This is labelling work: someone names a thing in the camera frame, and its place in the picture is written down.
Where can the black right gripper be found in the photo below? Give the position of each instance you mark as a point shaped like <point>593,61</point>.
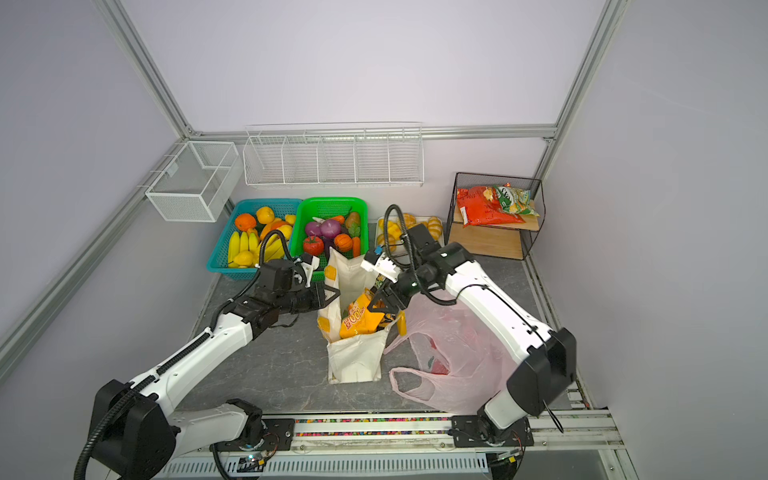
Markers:
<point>392,308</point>

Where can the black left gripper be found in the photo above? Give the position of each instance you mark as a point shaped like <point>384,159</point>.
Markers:
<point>319,301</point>

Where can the yellow snack bag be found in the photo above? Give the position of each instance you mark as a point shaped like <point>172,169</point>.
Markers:
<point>359,320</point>

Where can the red toy tomato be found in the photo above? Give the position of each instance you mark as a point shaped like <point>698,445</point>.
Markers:
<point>314,245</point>

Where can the white canvas tote bag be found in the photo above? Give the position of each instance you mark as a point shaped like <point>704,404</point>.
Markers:
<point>356,359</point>

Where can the pink plastic grocery bag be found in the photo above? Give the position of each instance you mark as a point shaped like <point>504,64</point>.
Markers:
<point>461,364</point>

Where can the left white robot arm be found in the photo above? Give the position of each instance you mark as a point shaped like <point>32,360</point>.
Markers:
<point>135,427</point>

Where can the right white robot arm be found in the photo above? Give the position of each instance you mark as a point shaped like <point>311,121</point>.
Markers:
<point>545,359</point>

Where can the orange toy carrot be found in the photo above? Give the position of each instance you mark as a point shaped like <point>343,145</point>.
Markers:
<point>356,247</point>

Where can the orange toy pumpkin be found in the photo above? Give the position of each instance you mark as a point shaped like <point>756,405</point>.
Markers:
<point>343,242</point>

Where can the white bread tray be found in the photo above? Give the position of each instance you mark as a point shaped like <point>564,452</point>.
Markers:
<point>397,248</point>

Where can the yellow toy banana bunch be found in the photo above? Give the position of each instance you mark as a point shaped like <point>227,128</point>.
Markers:
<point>242,241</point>

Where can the striped toy bread loaf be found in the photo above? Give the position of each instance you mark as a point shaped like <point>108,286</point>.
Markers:
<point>389,227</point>

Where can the purple toy onion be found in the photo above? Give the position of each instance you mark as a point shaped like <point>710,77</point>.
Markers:
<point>330,228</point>
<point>313,228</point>

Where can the brown toy potato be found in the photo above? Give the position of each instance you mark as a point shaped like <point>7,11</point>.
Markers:
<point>353,224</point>

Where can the yellow toy lemon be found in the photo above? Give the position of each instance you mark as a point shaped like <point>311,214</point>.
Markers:
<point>286,230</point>

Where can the yellow toy pear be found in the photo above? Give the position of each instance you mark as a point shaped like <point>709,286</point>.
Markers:
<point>244,259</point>

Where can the toy croissant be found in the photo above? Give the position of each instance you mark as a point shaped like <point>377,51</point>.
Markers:
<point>435,227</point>

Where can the green plastic basket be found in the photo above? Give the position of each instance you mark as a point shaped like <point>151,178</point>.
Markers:
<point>327,207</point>

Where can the yellow-orange toy citrus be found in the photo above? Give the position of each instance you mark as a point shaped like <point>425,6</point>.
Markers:
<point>265,215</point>

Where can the teal plastic basket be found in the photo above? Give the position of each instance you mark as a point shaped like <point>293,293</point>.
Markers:
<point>217,262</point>

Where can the orange toy tangerine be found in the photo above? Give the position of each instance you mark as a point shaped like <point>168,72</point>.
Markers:
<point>245,222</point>

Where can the red chip bag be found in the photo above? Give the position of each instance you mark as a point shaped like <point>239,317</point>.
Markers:
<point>478,206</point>

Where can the green snack bag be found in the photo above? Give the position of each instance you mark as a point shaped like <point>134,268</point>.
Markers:
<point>515,201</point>

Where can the black wire snack rack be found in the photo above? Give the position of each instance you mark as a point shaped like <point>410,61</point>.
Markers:
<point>510,241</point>

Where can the white wire wall shelf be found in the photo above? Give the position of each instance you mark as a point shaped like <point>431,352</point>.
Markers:
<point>336,153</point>

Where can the white mesh wall basket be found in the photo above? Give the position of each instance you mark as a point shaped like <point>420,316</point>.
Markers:
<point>197,181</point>

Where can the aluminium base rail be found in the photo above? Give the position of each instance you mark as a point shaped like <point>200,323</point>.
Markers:
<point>372,429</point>

